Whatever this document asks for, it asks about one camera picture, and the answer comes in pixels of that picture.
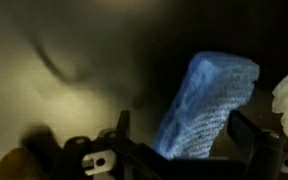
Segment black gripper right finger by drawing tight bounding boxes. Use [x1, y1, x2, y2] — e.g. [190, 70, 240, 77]
[227, 111, 286, 180]

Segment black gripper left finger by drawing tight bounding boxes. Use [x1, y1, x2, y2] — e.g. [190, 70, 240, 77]
[115, 110, 130, 138]

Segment blue sponge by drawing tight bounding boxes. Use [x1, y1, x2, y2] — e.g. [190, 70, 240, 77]
[152, 51, 260, 160]

